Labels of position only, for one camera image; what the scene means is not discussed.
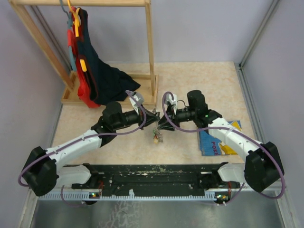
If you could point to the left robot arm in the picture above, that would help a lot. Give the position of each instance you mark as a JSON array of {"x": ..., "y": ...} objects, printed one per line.
[{"x": 45, "y": 169}]

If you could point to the dark navy garment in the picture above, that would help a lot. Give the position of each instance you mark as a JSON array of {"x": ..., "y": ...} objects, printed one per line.
[{"x": 107, "y": 83}]

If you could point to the teal hanger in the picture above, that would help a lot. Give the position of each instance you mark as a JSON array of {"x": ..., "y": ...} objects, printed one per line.
[{"x": 69, "y": 33}]

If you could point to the yellow hanger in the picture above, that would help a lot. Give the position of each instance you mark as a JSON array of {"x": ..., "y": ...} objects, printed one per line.
[{"x": 76, "y": 20}]

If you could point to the red garment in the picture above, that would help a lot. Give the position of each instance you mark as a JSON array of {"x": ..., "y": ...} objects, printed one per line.
[{"x": 83, "y": 89}]

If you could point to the aluminium corner rail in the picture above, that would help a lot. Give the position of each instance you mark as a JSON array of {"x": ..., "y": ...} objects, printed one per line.
[{"x": 259, "y": 32}]

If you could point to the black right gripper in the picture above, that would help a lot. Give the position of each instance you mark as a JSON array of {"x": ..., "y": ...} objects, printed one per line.
[{"x": 168, "y": 122}]

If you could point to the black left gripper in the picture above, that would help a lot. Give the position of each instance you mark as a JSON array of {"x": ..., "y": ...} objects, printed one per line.
[{"x": 150, "y": 118}]

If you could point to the blue yellow booklet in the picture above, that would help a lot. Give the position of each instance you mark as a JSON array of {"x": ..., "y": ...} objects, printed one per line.
[{"x": 211, "y": 146}]

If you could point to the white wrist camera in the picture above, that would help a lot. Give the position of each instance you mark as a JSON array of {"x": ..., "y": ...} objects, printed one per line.
[
  {"x": 136, "y": 100},
  {"x": 171, "y": 102}
]

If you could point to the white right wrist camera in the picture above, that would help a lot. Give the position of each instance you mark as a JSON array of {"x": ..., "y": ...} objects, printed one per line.
[{"x": 171, "y": 102}]

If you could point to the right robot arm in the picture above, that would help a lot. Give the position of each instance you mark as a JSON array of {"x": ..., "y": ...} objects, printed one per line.
[{"x": 261, "y": 166}]

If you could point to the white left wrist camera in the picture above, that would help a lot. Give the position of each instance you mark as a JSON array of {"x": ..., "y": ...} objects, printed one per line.
[{"x": 136, "y": 100}]

